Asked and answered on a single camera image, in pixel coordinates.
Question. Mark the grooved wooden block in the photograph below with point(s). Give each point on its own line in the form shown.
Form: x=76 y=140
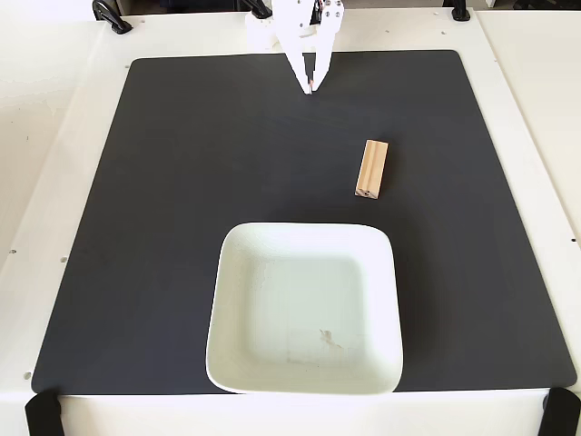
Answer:
x=372 y=169

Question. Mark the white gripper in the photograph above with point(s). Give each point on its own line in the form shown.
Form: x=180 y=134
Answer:
x=294 y=36

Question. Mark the black rubber mat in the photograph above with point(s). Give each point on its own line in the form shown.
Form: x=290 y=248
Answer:
x=181 y=204

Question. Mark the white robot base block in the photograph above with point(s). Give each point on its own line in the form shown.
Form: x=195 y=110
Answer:
x=261 y=32

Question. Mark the large black table clamp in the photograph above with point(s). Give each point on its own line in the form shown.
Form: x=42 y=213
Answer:
x=111 y=16

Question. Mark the white square plate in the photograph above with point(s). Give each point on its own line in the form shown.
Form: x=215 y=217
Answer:
x=304 y=313

